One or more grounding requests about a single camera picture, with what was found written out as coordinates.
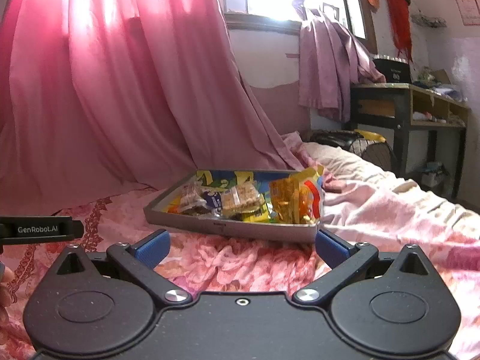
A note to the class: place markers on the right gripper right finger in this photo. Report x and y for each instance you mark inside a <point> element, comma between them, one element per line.
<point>332,249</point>

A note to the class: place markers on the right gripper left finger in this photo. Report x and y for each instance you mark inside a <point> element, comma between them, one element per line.
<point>152,249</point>

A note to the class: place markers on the clear cereal bar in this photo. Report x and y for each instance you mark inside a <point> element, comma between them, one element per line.
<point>191,201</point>

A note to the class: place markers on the person's left hand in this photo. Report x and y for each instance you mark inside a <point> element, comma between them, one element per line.
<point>7,275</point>

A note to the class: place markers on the yellow orange snack bag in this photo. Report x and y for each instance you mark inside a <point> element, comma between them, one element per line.
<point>298,199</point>

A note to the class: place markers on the colourful painted tray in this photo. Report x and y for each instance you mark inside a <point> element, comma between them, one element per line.
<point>257,225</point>

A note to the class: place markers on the brown cracker snack pack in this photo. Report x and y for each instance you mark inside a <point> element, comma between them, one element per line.
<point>241,199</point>

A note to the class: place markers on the black electric fan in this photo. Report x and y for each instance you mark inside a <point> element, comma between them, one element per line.
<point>376,152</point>

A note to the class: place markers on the dark handbag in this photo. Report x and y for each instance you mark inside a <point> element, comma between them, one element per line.
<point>340,138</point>

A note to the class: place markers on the dark wooden desk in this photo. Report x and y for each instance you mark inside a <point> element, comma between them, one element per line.
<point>404,108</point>

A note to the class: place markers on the large pink curtain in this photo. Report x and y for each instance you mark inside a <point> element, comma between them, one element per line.
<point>99,97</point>

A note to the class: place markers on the black box on desk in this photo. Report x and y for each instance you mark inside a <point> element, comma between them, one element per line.
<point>395,70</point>

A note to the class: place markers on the mauve tied curtain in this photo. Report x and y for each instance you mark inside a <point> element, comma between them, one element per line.
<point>331,60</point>

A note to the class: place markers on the red hanging decoration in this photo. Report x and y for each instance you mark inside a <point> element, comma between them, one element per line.
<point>400,27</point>

